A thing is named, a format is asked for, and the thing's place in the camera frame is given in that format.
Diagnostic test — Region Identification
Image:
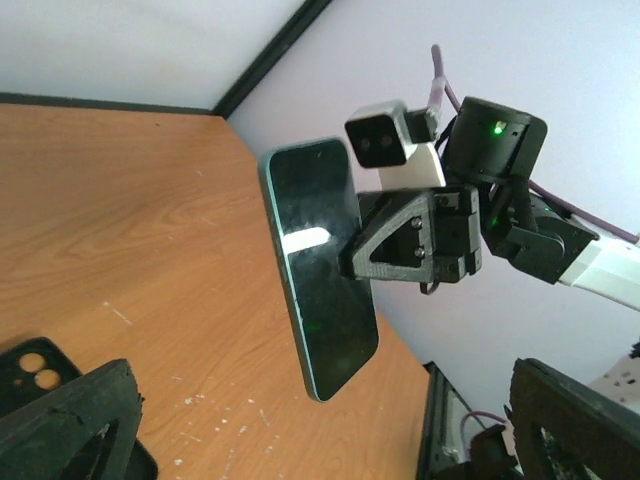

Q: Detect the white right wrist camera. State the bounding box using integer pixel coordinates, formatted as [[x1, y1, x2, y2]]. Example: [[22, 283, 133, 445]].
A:
[[344, 100, 446, 190]]

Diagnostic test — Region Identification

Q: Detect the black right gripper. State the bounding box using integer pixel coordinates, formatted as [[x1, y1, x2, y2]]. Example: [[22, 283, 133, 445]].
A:
[[339, 185, 482, 283]]

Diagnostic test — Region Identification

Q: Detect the teal phone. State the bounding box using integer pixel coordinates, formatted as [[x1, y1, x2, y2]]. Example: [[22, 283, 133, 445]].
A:
[[258, 137, 379, 402]]

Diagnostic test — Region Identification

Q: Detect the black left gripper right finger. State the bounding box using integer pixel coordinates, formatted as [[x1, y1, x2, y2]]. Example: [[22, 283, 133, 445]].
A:
[[510, 358, 639, 479]]

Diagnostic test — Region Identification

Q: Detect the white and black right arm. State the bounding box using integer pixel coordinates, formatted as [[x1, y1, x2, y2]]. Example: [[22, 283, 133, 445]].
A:
[[340, 97, 639, 309]]

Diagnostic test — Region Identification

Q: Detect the black frame rail base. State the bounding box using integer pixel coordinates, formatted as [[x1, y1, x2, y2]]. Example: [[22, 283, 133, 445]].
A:
[[417, 362, 524, 480]]

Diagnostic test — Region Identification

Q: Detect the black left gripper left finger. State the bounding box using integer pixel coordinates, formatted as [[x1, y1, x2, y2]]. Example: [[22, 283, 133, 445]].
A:
[[1, 359, 142, 479]]

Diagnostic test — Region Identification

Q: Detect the black right frame post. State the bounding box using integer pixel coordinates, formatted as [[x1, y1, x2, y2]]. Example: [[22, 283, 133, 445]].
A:
[[211, 0, 332, 119]]

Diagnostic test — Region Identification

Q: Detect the black phone case with ring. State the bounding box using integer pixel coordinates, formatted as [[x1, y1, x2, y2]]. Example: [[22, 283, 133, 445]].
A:
[[0, 336, 159, 480]]

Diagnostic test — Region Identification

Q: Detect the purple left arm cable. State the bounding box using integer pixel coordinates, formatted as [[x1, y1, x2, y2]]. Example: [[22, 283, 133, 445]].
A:
[[459, 409, 516, 456]]

